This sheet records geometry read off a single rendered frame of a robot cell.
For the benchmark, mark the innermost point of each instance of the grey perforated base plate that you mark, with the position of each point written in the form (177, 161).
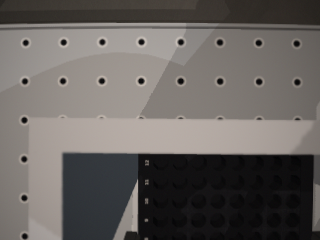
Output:
(145, 71)

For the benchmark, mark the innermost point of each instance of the black well plate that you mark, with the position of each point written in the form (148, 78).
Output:
(258, 189)

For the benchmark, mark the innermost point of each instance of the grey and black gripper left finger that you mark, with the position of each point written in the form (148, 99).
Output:
(132, 235)

